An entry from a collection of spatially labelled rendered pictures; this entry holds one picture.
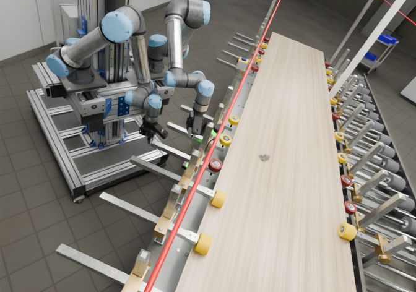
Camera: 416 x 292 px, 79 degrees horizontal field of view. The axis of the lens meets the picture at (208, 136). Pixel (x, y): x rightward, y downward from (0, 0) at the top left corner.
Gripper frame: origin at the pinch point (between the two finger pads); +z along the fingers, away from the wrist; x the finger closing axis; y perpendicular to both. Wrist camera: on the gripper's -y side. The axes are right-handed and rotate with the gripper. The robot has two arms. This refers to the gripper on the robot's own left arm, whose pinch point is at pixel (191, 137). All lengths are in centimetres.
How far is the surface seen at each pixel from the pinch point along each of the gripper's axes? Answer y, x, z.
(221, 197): -35.3, -16.6, 3.0
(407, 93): 356, -515, 87
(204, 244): -59, -7, 3
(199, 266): -66, -7, 11
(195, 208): -22.0, -12.1, 38.9
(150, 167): -22.1, 19.6, 4.8
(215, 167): -11.3, -16.7, 10.2
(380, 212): -34, -111, 0
